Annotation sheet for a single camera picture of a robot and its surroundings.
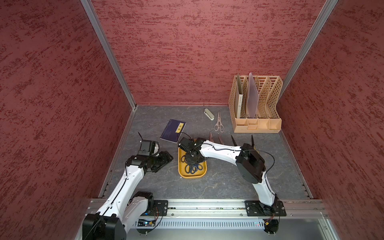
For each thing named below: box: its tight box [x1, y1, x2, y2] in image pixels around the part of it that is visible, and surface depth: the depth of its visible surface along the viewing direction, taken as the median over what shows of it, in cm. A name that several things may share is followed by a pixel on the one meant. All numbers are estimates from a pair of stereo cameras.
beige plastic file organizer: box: [228, 75, 283, 133], surface depth 105 cm
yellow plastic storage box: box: [177, 147, 208, 179], surface depth 88 cm
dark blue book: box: [159, 119, 187, 144], surface depth 108 cm
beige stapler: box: [204, 108, 215, 121], surface depth 115 cm
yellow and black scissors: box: [251, 134, 256, 150], surface depth 102 cm
